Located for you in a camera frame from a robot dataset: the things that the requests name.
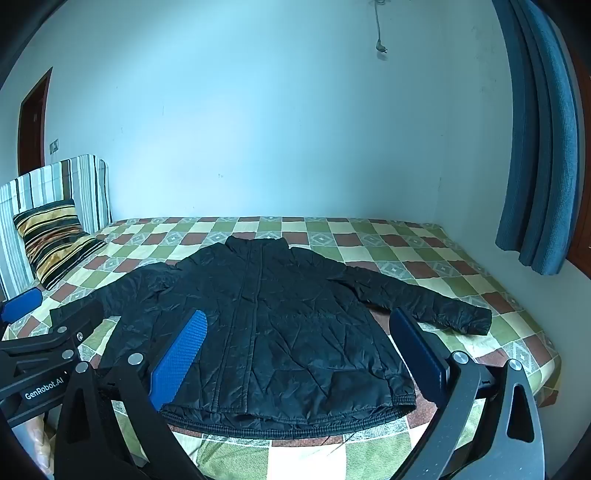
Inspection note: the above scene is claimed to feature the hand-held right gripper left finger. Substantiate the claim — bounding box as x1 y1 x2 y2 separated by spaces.
55 309 208 480

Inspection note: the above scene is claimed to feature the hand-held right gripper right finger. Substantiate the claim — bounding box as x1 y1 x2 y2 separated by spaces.
390 307 546 480

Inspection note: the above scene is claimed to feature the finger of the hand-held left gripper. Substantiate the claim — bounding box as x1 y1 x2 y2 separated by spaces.
0 298 110 385
0 286 44 325

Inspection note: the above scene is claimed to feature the black puffer jacket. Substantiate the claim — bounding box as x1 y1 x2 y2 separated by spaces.
51 234 493 438

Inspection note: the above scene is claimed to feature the yellow black striped pillow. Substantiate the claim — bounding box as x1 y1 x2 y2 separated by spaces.
13 198 110 291

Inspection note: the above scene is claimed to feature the bed with checkered sheet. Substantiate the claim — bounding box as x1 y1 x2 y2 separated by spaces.
0 216 562 480

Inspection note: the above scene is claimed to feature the grey striped headboard cushion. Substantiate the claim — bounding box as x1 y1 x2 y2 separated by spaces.
0 154 113 301

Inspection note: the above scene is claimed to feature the brown wooden door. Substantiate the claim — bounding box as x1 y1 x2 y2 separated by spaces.
18 67 54 180

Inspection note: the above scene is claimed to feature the blue curtain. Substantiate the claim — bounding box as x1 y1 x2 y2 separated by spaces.
491 0 581 277

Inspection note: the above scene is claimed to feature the brown window frame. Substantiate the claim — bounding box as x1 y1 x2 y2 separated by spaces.
566 247 591 280

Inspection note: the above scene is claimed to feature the hanging cable with plug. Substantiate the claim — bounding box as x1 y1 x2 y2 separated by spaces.
368 0 389 59

